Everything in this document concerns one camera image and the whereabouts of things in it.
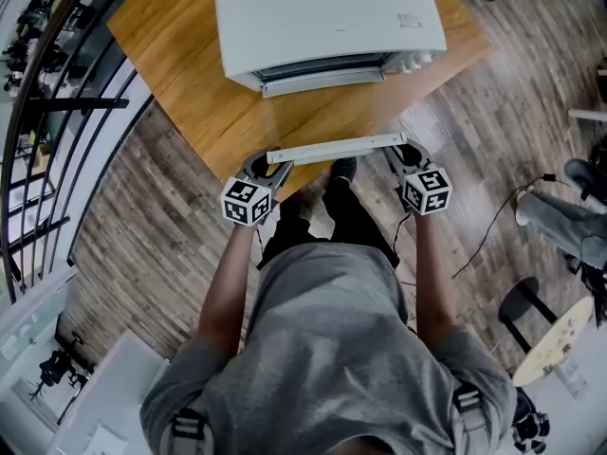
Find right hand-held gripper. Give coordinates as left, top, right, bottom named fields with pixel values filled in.
left=382, top=139, right=454, bottom=217

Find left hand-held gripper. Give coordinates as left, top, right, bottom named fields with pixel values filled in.
left=220, top=151, right=296, bottom=230

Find white glass oven door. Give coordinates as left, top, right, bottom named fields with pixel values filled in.
left=259, top=66, right=410, bottom=167

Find person's left forearm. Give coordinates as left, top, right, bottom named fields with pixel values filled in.
left=196, top=223, right=260, bottom=350

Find person's right forearm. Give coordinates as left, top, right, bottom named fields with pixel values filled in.
left=413, top=210, right=459, bottom=338

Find white toaster oven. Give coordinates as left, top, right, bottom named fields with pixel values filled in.
left=212, top=0, right=449, bottom=93

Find person's right black shoe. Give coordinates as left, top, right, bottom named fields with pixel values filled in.
left=329, top=155, right=359, bottom=184

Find person's black trousers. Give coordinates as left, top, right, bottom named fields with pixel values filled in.
left=257, top=177, right=400, bottom=272

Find gray office chair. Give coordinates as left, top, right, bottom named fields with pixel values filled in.
left=563, top=157, right=607, bottom=203

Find black stool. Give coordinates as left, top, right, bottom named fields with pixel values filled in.
left=497, top=276, right=560, bottom=355

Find black metal railing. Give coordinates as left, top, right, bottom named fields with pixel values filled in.
left=0, top=0, right=160, bottom=305

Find white framed desk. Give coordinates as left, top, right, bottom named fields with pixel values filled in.
left=567, top=108, right=607, bottom=123

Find black bag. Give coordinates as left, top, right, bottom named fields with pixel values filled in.
left=590, top=135, right=607, bottom=173

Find person's gray shirt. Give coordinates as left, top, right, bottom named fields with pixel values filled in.
left=139, top=242, right=519, bottom=455

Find round beige table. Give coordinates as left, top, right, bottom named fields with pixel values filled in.
left=511, top=295, right=597, bottom=389

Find white cabinet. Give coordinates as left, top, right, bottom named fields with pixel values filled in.
left=46, top=328, right=172, bottom=455

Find frosted glass panel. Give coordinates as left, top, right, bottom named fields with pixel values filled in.
left=0, top=265, right=80, bottom=367

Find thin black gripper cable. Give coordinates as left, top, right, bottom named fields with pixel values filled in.
left=392, top=210, right=414, bottom=258

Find black cable with plug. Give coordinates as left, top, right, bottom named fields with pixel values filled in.
left=451, top=173, right=573, bottom=280

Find person's right gray shoulder strap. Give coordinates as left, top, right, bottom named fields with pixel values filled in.
left=450, top=381, right=489, bottom=455

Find person's gray shoulder strap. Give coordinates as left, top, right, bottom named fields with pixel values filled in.
left=168, top=408, right=210, bottom=455
left=450, top=381, right=489, bottom=455

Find person's left gray shoulder strap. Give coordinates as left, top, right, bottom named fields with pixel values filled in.
left=168, top=408, right=210, bottom=455

